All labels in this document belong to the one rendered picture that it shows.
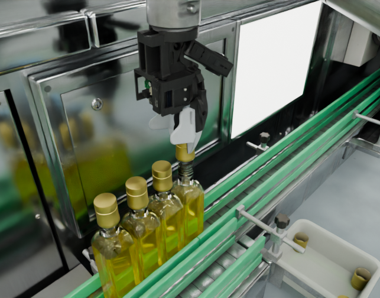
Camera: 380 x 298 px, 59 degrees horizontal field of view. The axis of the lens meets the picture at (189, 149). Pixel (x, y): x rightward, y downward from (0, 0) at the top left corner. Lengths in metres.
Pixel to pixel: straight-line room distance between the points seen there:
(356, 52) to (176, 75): 1.16
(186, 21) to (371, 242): 0.85
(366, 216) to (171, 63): 0.87
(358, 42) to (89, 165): 1.21
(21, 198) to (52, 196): 0.05
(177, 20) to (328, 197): 0.89
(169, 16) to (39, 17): 0.19
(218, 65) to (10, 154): 0.36
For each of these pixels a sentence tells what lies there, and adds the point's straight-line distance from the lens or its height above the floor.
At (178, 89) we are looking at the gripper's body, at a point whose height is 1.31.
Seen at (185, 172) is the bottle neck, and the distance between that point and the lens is 0.63.
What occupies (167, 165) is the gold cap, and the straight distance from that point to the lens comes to 0.58.
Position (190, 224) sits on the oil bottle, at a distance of 0.70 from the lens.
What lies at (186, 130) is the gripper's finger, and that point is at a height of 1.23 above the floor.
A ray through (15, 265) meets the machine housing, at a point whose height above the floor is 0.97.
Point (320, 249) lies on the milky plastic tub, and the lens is 1.01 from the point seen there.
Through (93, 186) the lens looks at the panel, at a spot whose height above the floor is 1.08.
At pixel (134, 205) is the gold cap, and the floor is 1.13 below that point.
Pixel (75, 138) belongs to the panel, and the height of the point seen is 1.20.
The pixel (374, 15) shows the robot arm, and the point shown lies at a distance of 0.43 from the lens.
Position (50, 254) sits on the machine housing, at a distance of 0.78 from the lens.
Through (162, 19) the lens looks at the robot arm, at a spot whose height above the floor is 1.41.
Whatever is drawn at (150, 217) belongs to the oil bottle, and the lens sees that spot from 0.60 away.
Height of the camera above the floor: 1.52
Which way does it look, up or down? 35 degrees down
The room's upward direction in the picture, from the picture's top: straight up
